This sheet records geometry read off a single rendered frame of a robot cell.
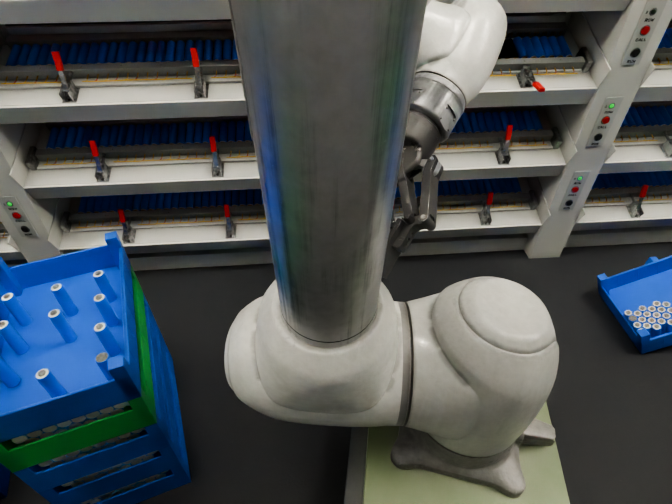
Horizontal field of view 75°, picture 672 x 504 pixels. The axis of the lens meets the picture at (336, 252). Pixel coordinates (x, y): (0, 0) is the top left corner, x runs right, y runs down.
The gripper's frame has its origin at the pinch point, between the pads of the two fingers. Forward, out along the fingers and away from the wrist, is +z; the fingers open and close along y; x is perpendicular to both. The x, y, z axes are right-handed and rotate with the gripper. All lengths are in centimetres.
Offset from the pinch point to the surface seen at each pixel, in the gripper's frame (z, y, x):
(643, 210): -64, 6, 90
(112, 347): 28.7, -25.1, -7.5
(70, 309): 28.5, -37.4, -11.2
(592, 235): -54, -4, 91
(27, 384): 39, -30, -13
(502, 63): -58, -14, 27
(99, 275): 21.2, -34.8, -11.4
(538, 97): -57, -8, 36
